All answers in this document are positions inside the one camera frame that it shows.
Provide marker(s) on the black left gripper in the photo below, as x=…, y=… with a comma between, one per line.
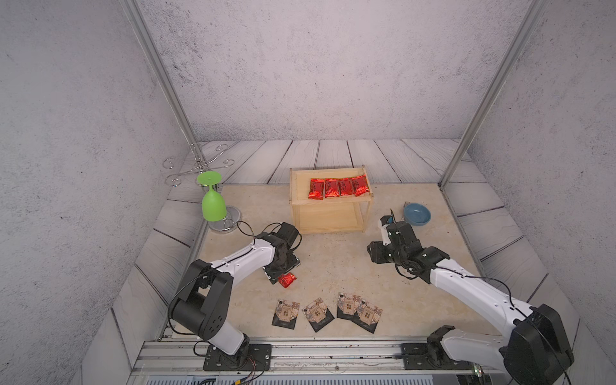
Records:
x=294, y=262

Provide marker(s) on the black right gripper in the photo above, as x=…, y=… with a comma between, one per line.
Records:
x=375, y=252

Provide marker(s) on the red tea bag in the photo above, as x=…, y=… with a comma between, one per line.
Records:
x=286, y=280
x=346, y=187
x=316, y=190
x=360, y=185
x=332, y=188

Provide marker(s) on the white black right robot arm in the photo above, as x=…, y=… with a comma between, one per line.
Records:
x=531, y=344

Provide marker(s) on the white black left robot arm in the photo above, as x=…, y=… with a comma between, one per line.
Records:
x=201, y=304

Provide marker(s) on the wooden two-tier shelf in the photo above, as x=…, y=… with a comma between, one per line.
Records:
x=331, y=214

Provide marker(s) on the black floral tea bag rightmost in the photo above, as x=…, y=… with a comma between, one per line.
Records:
x=367, y=316

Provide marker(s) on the black floral tea bag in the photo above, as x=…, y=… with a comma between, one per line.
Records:
x=367, y=316
x=318, y=314
x=286, y=314
x=347, y=305

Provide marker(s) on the black floral tea bag leftmost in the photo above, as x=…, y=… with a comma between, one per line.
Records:
x=286, y=314

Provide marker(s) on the blue ceramic bowl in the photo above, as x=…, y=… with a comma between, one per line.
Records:
x=417, y=215

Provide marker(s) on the green plastic wine glass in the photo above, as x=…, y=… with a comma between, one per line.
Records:
x=213, y=204

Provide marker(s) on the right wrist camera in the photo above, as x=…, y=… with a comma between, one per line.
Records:
x=386, y=221

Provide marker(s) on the silver wire glass rack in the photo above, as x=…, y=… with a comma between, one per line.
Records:
x=234, y=215

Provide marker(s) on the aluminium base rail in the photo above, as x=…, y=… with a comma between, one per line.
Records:
x=308, y=361

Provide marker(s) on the right aluminium frame post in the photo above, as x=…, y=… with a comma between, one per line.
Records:
x=528, y=24

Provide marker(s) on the aluminium frame post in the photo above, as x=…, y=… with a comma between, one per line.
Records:
x=528, y=24
x=149, y=47

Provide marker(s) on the left aluminium frame post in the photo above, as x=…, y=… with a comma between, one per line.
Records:
x=149, y=47

